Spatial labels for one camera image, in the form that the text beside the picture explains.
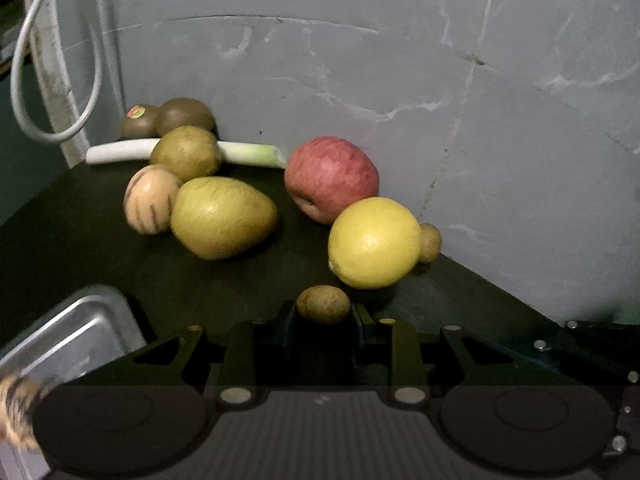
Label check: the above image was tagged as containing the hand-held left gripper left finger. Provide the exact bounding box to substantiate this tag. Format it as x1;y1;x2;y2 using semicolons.
87;301;301;406

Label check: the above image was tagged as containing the yellow lemon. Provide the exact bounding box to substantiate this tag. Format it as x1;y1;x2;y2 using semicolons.
327;196;423;290

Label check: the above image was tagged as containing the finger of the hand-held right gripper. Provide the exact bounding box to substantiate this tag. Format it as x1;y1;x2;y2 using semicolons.
532;319;640;386

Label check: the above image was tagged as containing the striped pepino melon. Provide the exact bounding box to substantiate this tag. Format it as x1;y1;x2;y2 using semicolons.
123;164;183;236

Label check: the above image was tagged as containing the brown kiwi with sticker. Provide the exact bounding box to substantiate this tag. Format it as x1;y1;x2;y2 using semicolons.
120;104;162;140

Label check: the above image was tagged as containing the small round brown fruit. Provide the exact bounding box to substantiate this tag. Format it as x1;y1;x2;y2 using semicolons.
296;285;352;325
417;223;443;264

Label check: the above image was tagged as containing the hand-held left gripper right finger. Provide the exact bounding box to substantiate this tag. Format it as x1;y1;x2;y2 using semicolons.
351;304;566;405

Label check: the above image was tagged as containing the worn white post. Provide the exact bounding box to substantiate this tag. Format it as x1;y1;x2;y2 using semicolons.
22;0;91;168

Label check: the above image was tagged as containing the white leek stalk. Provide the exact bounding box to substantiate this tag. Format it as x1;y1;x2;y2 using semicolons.
86;139;288;169

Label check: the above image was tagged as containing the metal tray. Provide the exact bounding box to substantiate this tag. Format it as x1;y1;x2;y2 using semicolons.
0;285;148;480

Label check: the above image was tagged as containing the white cable loop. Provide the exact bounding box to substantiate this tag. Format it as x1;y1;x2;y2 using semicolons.
10;0;103;145

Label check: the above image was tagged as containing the grey-green cabinet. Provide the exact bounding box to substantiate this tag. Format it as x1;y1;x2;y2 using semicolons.
0;5;71;226

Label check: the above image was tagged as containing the red apple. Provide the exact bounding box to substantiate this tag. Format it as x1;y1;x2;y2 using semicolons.
284;136;381;226

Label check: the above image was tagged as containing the small green pear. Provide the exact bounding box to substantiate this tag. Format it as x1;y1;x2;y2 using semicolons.
150;126;223;182

